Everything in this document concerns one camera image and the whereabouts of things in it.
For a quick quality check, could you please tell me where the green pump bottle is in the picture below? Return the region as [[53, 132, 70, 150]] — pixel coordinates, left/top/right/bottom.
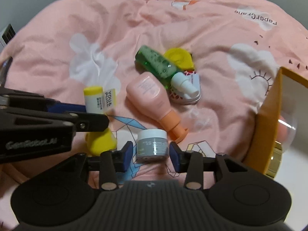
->
[[135, 45, 200, 100]]

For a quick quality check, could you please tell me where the clear pink gold-cap bottle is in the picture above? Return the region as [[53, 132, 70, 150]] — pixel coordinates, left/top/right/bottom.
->
[[263, 115, 299, 179]]

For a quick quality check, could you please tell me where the round red-patterned tin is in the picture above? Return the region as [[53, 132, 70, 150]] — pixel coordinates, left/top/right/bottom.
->
[[168, 70, 202, 105]]

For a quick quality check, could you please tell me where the white and yellow tube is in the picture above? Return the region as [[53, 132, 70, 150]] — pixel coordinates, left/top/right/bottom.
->
[[83, 85, 118, 156]]

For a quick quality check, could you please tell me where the pink printed blanket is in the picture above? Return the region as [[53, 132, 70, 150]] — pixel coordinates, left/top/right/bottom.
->
[[0, 0, 308, 198]]

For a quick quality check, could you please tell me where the small grey white-lid jar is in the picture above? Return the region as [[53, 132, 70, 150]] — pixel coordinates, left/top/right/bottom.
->
[[136, 129, 169, 163]]

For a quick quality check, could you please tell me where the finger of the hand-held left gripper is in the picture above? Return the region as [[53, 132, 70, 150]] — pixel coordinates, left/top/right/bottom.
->
[[0, 106, 109, 133], [0, 88, 87, 113]]

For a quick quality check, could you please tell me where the yellow round lid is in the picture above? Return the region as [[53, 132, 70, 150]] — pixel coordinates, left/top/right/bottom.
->
[[164, 48, 196, 73]]

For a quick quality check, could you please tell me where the pink bottle with orange cap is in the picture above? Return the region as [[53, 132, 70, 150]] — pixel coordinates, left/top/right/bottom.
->
[[126, 72, 188, 143]]

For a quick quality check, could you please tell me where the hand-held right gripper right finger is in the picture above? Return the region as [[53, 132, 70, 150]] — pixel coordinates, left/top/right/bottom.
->
[[169, 142, 244, 190]]

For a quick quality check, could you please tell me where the orange cardboard box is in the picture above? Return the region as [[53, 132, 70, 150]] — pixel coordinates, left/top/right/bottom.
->
[[243, 67, 308, 179]]

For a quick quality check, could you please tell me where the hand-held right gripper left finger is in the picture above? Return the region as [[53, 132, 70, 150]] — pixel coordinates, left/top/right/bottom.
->
[[57, 141, 134, 190]]

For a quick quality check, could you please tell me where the white slatted fixture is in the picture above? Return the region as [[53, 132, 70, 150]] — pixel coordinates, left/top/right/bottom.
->
[[0, 23, 15, 50]]

